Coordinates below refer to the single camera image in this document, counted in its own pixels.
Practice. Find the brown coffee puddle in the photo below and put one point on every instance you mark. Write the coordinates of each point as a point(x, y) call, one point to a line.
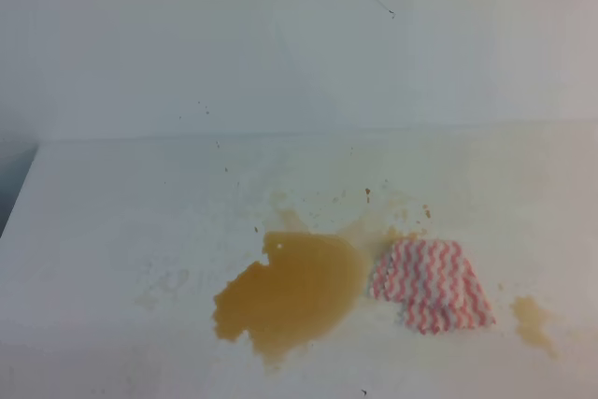
point(308, 285)

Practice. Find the small coffee stain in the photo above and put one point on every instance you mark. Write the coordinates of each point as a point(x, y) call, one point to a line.
point(531, 319)

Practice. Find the pink white striped rag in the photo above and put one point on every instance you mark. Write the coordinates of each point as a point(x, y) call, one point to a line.
point(434, 285)

